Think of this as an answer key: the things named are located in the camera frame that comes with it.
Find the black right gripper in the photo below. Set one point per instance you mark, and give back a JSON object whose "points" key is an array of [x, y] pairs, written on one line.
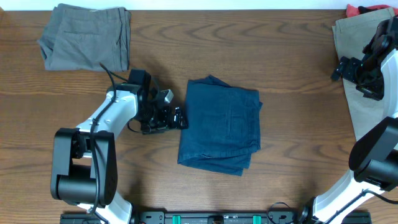
{"points": [[374, 92]]}

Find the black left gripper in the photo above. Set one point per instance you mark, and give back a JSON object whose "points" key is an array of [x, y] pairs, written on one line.
{"points": [[166, 123]]}

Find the navy blue shorts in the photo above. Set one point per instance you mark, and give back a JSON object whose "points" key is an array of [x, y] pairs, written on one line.
{"points": [[223, 127]]}

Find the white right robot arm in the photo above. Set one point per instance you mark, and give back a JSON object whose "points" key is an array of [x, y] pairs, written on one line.
{"points": [[373, 159]]}

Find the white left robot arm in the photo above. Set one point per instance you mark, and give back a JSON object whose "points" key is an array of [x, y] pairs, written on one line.
{"points": [[84, 164]]}

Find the khaki beige shorts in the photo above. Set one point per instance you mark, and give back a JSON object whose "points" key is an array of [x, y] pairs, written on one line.
{"points": [[366, 45]]}

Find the red garment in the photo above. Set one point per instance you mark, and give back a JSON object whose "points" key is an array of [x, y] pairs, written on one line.
{"points": [[352, 11]]}

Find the folded grey shorts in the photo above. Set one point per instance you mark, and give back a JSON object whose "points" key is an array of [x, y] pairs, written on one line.
{"points": [[77, 38]]}

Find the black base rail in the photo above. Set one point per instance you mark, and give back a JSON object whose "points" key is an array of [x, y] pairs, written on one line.
{"points": [[211, 218]]}

